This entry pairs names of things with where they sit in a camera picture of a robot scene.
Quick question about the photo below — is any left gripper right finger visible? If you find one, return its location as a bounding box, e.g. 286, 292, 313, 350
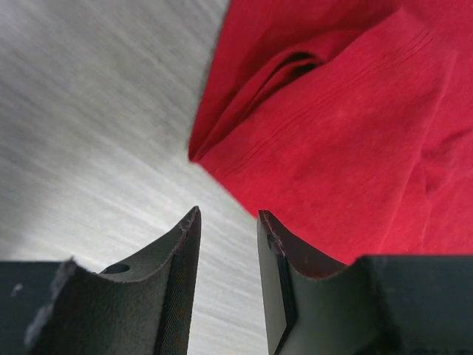
257, 211, 472, 354

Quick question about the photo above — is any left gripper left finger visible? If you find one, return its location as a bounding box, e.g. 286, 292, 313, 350
1, 207, 201, 354

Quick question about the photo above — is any red t shirt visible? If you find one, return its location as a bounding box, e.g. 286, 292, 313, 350
188, 0, 472, 263

